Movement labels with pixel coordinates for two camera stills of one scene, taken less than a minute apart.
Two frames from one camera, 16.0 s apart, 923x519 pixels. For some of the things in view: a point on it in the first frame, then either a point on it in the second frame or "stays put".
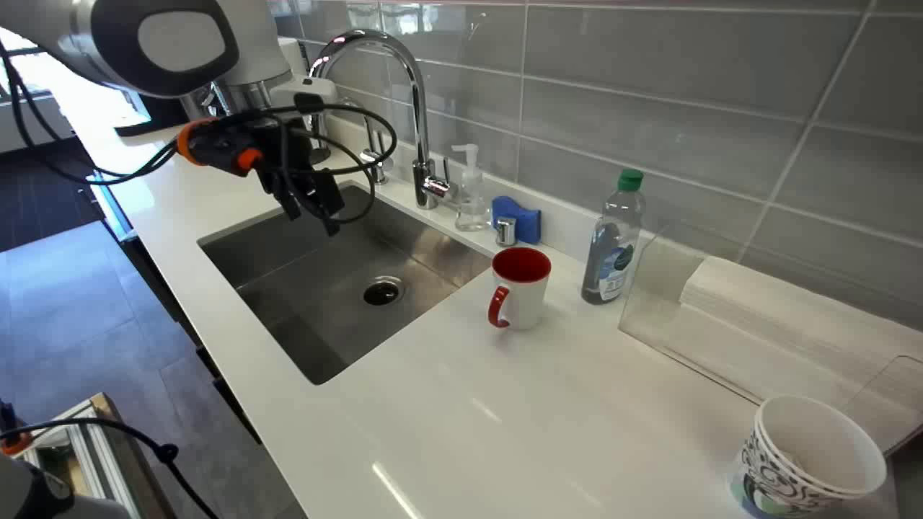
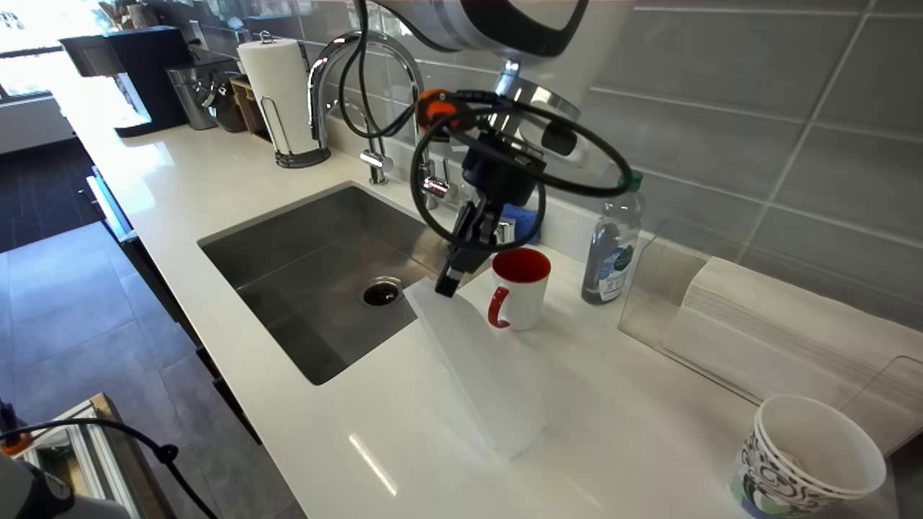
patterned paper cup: x=805 y=458 stays put
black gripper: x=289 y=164 to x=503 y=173
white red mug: x=520 y=285 stays put
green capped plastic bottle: x=615 y=240 stays put
